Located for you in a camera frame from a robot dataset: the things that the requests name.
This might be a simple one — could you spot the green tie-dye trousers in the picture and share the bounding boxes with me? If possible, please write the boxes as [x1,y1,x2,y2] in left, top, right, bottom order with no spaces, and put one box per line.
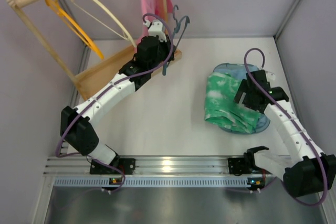
[204,72,260,134]

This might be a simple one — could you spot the blue-grey plastic hanger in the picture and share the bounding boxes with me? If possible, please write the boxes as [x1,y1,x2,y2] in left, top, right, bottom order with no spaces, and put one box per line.
[161,4,191,77]

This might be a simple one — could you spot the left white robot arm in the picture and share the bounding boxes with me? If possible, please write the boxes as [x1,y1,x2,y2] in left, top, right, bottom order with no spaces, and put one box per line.
[60,35,176,167]

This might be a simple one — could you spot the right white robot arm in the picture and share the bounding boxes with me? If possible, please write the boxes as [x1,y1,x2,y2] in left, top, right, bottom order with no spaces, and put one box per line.
[234,70,335,198]

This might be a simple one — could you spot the cream plastic hanger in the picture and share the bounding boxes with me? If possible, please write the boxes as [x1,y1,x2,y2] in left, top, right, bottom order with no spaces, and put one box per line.
[70,0,136,48]

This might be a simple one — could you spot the orange plastic hanger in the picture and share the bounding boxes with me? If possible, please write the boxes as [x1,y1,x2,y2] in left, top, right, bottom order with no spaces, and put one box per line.
[45,0,104,60]

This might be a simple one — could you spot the light blue folded cloth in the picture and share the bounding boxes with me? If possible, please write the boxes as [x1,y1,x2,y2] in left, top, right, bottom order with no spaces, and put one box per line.
[213,63,270,134]

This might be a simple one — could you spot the blue plastic tray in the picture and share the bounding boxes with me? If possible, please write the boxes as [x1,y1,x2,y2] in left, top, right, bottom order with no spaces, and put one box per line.
[213,63,270,135]

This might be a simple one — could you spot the pink garment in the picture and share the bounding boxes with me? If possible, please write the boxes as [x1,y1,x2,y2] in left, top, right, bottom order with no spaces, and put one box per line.
[135,0,175,49]

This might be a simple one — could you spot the wooden clothes rack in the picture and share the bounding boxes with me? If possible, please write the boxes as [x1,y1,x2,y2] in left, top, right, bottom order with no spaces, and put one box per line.
[6,0,178,100]

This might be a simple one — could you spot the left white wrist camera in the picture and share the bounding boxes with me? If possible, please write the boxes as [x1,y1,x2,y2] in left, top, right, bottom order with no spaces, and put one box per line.
[142,19,167,42]

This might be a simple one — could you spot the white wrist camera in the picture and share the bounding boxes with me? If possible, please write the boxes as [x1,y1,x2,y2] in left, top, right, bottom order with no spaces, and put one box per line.
[142,19,167,42]
[265,71,276,83]

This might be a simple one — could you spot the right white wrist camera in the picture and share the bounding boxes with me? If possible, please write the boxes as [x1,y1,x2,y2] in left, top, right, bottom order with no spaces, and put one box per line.
[265,71,276,83]

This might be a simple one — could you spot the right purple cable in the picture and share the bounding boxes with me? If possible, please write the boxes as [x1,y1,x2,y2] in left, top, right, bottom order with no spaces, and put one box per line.
[244,48,330,206]

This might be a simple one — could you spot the purple cable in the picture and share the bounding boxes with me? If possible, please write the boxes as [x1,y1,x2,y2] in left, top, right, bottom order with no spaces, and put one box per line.
[54,13,176,193]
[244,48,330,206]

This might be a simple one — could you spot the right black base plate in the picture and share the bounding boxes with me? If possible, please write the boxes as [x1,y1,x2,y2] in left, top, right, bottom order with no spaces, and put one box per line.
[227,157,253,176]

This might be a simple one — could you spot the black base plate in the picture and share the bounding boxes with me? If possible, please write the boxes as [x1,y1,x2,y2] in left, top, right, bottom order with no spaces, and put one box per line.
[89,158,135,175]
[227,157,253,176]

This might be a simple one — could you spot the aluminium mounting rail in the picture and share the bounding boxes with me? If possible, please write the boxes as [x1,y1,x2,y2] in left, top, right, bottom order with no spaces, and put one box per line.
[43,156,269,176]

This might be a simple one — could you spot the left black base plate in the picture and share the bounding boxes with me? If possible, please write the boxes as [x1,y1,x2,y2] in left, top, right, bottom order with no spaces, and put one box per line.
[89,158,135,175]

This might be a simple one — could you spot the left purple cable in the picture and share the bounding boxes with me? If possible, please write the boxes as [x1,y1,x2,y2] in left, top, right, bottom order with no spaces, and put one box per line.
[54,13,176,193]

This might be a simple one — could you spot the perforated grey cable duct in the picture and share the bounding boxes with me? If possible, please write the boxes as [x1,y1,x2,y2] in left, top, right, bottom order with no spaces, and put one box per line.
[54,177,265,187]

